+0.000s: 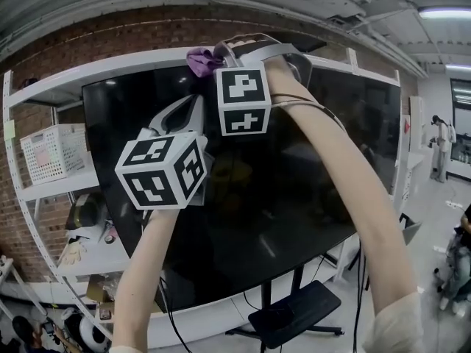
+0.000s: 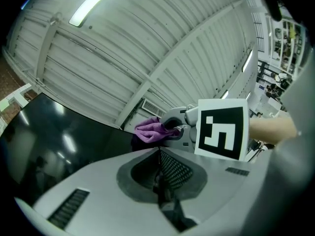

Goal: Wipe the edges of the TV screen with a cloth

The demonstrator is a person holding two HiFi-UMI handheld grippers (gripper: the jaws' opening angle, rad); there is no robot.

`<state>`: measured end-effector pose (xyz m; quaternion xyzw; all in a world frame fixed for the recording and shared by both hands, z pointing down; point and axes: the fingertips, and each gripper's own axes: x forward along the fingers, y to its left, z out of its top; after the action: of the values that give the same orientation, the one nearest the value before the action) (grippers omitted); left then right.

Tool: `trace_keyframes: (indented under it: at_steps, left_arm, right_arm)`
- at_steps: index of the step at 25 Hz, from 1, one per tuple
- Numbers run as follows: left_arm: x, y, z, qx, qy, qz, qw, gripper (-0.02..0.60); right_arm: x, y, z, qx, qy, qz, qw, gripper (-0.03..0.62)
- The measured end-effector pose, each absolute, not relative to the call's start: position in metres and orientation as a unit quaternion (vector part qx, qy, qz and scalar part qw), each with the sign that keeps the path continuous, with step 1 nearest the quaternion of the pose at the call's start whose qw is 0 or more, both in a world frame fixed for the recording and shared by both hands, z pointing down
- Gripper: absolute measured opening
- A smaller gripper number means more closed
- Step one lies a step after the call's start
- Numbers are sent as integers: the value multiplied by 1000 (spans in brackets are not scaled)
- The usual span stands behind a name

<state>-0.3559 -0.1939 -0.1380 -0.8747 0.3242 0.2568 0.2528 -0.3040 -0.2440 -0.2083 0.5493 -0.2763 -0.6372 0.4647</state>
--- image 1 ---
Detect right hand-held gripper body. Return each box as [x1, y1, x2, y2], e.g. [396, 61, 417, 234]
[213, 33, 314, 138]

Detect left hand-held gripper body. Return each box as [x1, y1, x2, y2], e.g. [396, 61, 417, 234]
[114, 127, 214, 211]

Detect purple cloth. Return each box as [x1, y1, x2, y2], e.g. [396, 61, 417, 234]
[186, 46, 226, 79]

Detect large black screen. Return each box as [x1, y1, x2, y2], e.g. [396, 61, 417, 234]
[80, 63, 403, 313]

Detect person's right forearm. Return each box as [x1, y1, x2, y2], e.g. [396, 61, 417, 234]
[265, 52, 419, 325]

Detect person's left forearm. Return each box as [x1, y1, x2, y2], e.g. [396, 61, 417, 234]
[109, 207, 182, 353]

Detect person's right hand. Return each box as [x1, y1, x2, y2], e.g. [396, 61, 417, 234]
[224, 37, 261, 50]

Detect black bag yellow stripe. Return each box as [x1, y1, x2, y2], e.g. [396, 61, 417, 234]
[65, 192, 108, 232]

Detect white plastic basket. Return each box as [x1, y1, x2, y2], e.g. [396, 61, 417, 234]
[20, 123, 92, 186]

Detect cream work gloves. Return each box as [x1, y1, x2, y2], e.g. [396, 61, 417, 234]
[57, 241, 90, 268]

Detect white round appliance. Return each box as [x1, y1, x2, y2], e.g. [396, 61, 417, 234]
[78, 313, 112, 353]

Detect white cabinet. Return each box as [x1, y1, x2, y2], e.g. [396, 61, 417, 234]
[403, 93, 425, 213]

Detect black wheeled screen stand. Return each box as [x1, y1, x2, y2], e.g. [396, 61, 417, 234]
[224, 259, 345, 351]

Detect white folding chair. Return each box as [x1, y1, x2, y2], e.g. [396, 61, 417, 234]
[398, 213, 423, 246]

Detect black framed window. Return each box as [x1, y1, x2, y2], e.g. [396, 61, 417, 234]
[449, 78, 471, 180]

